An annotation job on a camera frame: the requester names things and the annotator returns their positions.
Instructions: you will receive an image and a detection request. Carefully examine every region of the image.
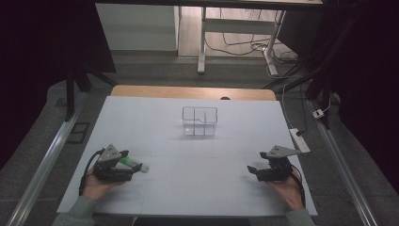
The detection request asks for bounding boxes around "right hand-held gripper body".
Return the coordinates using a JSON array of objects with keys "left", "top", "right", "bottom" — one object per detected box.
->
[{"left": 255, "top": 145, "right": 305, "bottom": 183}]

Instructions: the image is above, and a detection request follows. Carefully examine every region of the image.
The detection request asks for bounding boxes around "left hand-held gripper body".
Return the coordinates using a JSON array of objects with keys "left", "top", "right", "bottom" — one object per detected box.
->
[{"left": 92, "top": 144, "right": 134, "bottom": 183}]

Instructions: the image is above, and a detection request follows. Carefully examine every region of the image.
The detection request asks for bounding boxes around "green and white tube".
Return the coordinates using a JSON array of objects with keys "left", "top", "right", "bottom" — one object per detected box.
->
[{"left": 119, "top": 156, "right": 151, "bottom": 173}]

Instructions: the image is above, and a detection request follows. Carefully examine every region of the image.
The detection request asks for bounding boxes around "clear plastic divided container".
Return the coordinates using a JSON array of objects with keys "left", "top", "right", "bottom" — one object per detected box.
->
[{"left": 182, "top": 105, "right": 218, "bottom": 137}]

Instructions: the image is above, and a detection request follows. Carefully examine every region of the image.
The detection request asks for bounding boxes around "person's left hand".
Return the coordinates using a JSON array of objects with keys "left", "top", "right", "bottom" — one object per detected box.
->
[{"left": 82, "top": 168, "right": 125, "bottom": 202}]

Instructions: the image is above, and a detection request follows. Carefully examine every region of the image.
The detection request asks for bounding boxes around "person's right hand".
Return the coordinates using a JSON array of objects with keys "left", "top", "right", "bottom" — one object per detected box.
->
[{"left": 266, "top": 169, "right": 306, "bottom": 211}]

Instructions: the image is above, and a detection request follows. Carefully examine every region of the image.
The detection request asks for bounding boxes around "white power strip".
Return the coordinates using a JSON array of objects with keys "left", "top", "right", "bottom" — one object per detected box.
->
[{"left": 289, "top": 127, "right": 311, "bottom": 154}]

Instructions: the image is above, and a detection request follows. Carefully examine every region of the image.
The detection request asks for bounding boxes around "white table cover sheet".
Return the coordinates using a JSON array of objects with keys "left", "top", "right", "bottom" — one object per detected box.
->
[{"left": 56, "top": 95, "right": 318, "bottom": 218}]

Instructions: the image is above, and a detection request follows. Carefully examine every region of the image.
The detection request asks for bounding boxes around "black stand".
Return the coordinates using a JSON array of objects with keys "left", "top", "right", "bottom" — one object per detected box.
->
[
  {"left": 64, "top": 67, "right": 119, "bottom": 121},
  {"left": 263, "top": 18, "right": 356, "bottom": 130}
]

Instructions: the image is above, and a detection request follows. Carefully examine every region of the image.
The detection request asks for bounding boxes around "white cabinet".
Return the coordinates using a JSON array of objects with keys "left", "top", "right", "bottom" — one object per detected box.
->
[{"left": 95, "top": 3, "right": 181, "bottom": 52}]

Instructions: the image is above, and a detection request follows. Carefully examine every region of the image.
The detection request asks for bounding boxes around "left hand-held gripper black cable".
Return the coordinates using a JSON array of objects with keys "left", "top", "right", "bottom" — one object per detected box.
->
[{"left": 78, "top": 148, "right": 105, "bottom": 197}]

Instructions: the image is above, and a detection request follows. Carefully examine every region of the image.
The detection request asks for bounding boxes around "hand-held gripper black cable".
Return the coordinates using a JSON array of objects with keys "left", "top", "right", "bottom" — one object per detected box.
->
[
  {"left": 78, "top": 148, "right": 105, "bottom": 197},
  {"left": 290, "top": 164, "right": 307, "bottom": 208}
]

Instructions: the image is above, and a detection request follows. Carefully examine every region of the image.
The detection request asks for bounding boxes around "right hand-held gripper black cable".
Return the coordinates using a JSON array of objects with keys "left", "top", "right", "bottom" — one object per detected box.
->
[{"left": 290, "top": 164, "right": 307, "bottom": 208}]

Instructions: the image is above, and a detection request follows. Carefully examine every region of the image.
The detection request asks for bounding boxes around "white cable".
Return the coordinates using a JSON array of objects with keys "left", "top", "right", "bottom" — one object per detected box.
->
[{"left": 280, "top": 84, "right": 295, "bottom": 130}]

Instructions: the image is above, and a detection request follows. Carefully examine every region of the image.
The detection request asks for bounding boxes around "aluminium rail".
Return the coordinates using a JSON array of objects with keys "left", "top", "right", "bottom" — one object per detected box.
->
[
  {"left": 6, "top": 90, "right": 90, "bottom": 226},
  {"left": 309, "top": 99, "right": 379, "bottom": 226}
]

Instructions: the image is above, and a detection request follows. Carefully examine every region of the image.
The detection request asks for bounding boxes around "black cable on floor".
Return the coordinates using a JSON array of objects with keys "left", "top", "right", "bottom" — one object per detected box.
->
[{"left": 205, "top": 8, "right": 299, "bottom": 64}]

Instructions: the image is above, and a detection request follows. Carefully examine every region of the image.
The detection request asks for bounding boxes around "white desk frame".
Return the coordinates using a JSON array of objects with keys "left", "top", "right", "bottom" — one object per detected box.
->
[{"left": 197, "top": 6, "right": 287, "bottom": 76}]

